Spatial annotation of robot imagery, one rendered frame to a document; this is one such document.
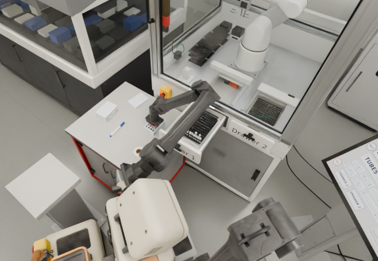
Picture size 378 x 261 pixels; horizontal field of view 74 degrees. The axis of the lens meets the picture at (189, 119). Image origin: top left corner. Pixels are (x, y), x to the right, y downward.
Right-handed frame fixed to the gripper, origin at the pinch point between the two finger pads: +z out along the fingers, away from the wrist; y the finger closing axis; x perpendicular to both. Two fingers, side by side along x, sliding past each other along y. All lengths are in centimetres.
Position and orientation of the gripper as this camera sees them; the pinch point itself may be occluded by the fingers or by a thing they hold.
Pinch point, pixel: (154, 127)
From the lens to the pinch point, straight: 166.2
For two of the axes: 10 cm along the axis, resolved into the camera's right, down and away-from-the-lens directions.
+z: -0.6, 6.1, 7.9
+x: -5.8, 6.2, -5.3
